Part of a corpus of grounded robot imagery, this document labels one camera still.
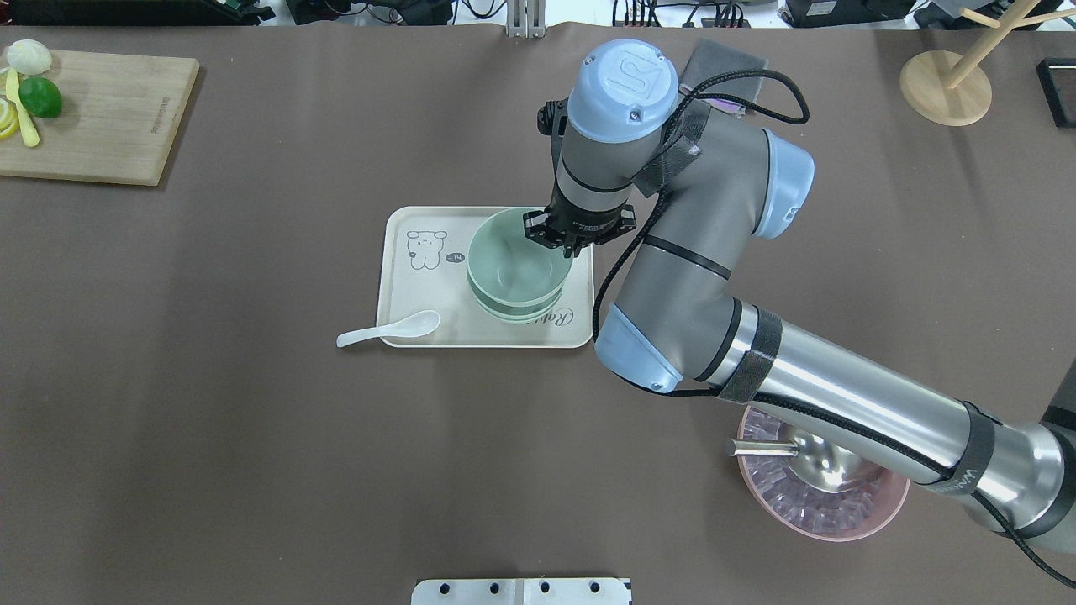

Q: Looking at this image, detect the yellow plastic knife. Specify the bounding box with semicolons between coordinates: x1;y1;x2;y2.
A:
4;66;41;147

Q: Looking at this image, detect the bamboo cutting board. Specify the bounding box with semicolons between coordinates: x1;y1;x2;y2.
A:
1;50;200;187

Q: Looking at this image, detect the green bowl on tray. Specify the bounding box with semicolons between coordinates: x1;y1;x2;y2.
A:
479;303;556;324

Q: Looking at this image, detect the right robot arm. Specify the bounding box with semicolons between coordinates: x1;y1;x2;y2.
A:
524;39;1075;588

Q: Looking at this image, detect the pink bowl with ice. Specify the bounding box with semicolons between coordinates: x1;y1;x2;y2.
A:
735;407;910;541

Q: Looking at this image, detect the green bowl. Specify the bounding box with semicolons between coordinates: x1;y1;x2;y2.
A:
468;281;562;323
467;207;572;308
479;303;556;324

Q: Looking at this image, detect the metal ice scoop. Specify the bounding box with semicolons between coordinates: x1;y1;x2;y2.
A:
725;424;884;493

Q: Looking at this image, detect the grey folded cloth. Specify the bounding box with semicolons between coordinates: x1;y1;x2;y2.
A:
679;39;769;103

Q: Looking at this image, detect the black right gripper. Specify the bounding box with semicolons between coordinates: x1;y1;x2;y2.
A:
523;203;636;253

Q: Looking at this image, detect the green lime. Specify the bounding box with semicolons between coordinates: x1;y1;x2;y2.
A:
18;76;63;118

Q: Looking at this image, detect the black tray at edge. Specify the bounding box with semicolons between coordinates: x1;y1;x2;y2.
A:
1035;57;1075;128

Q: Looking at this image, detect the white camera pole mount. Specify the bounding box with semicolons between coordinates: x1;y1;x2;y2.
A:
410;577;633;604

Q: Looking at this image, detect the wooden mug stand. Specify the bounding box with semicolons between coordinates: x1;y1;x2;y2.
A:
900;1;1075;127

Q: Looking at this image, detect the white garlic bulb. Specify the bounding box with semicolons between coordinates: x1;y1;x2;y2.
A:
4;39;54;76

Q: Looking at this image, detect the cream serving tray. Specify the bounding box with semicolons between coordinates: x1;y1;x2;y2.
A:
377;206;594;349

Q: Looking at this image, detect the lemon slice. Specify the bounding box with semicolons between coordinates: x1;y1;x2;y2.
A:
0;97;20;140

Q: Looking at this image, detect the white ceramic spoon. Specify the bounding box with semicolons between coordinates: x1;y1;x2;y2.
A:
335;310;440;348

